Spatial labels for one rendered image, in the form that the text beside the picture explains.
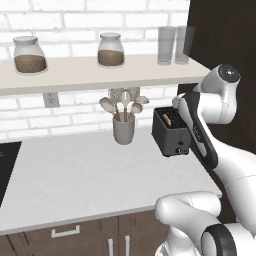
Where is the glass jar with brown contents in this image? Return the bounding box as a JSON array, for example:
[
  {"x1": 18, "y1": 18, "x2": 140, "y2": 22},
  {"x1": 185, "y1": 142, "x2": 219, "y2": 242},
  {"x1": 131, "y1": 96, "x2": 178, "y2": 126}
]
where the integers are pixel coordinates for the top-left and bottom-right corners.
[
  {"x1": 97, "y1": 31, "x2": 126, "y2": 68},
  {"x1": 12, "y1": 35, "x2": 48, "y2": 75}
]

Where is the white drawer handle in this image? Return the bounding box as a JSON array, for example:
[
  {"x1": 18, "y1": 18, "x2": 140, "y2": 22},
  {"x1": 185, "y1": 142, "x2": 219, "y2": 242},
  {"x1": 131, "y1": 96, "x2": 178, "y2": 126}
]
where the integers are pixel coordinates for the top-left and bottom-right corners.
[{"x1": 50, "y1": 224, "x2": 82, "y2": 239}]

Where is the black hob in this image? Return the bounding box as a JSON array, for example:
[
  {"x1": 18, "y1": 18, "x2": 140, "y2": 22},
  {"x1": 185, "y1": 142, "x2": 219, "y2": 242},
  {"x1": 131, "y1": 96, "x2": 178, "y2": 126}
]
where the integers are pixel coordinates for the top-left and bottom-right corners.
[{"x1": 0, "y1": 141, "x2": 23, "y2": 208}]

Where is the white cupboard door handle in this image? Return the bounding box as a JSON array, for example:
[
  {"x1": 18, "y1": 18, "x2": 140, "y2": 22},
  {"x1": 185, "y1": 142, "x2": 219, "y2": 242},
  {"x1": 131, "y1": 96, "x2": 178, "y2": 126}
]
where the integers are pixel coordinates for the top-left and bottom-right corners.
[
  {"x1": 107, "y1": 237, "x2": 115, "y2": 256},
  {"x1": 124, "y1": 234, "x2": 132, "y2": 256}
]

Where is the beige wall shelf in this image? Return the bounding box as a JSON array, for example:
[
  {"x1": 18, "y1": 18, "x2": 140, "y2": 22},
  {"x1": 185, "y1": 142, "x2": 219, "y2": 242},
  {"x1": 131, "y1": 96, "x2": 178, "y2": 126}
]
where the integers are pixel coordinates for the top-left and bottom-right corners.
[{"x1": 0, "y1": 53, "x2": 212, "y2": 97}]

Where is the pale wooden-handled spatula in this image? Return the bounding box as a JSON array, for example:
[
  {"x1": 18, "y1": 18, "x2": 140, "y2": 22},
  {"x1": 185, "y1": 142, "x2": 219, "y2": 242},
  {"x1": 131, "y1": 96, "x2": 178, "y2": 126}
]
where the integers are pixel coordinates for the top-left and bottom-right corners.
[{"x1": 120, "y1": 89, "x2": 132, "y2": 123}]

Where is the dark brown tall cabinet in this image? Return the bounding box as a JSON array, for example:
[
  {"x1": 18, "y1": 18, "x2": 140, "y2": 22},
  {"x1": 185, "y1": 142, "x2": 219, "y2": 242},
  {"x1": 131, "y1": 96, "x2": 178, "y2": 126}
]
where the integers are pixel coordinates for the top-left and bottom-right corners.
[{"x1": 175, "y1": 0, "x2": 256, "y2": 225}]

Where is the grey utensil pot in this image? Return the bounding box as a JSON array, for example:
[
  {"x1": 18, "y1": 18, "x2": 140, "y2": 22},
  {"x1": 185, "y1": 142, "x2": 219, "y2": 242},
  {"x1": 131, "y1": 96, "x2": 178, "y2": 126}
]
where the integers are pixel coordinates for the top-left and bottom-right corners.
[{"x1": 112, "y1": 112, "x2": 136, "y2": 146}]

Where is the brown drawer front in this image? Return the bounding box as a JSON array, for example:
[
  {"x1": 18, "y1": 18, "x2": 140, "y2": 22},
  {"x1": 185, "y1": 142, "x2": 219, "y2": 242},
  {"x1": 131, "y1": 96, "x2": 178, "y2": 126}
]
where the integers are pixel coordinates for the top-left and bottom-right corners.
[{"x1": 6, "y1": 215, "x2": 120, "y2": 256}]

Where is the dark grey toaster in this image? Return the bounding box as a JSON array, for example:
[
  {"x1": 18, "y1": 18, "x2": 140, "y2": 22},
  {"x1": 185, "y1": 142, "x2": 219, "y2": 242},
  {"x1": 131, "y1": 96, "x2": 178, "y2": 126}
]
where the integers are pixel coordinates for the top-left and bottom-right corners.
[{"x1": 151, "y1": 106, "x2": 192, "y2": 158}]

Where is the toasted bread slice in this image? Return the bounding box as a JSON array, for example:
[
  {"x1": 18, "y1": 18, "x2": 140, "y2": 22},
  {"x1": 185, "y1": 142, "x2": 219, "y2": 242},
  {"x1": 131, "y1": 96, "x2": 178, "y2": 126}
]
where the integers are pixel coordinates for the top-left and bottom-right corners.
[{"x1": 162, "y1": 113, "x2": 173, "y2": 127}]

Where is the pale wooden-handled spoon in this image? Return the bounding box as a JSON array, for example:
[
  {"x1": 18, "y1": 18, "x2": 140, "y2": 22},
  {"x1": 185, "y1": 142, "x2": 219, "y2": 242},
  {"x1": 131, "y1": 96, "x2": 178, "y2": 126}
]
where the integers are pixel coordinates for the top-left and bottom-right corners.
[
  {"x1": 134, "y1": 95, "x2": 150, "y2": 105},
  {"x1": 127, "y1": 102, "x2": 145, "y2": 122},
  {"x1": 98, "y1": 96, "x2": 122, "y2": 123}
]

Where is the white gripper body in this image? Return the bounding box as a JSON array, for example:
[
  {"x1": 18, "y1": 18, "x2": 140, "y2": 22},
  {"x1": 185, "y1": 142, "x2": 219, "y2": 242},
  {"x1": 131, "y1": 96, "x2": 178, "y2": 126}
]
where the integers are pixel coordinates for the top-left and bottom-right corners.
[{"x1": 171, "y1": 93, "x2": 186, "y2": 110}]

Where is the brown cupboard door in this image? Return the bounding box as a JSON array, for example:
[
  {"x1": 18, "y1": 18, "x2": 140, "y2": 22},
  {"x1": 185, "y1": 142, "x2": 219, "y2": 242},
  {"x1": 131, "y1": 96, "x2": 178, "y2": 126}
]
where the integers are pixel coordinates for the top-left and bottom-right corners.
[{"x1": 118, "y1": 209, "x2": 170, "y2": 256}]

